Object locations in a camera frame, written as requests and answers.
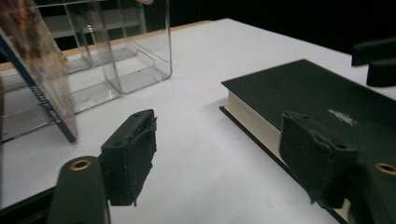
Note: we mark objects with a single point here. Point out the black hardcover book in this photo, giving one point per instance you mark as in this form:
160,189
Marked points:
311,90

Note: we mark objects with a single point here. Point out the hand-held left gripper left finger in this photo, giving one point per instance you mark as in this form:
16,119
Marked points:
130,158

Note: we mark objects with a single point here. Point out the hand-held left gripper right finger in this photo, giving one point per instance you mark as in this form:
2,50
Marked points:
317,158

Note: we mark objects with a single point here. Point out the purple magazine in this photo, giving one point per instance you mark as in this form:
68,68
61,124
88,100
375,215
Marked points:
40,53

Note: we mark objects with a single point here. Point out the clear acrylic book organizer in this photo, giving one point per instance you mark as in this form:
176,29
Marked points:
140,71

